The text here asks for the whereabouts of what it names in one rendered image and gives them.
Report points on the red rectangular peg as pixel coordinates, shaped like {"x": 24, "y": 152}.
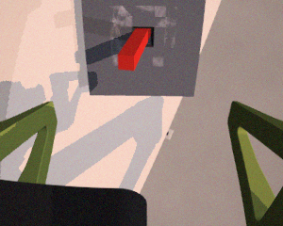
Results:
{"x": 130, "y": 54}

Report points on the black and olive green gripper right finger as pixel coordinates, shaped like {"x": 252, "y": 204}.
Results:
{"x": 257, "y": 195}

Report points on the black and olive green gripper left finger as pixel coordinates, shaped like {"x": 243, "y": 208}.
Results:
{"x": 18, "y": 129}

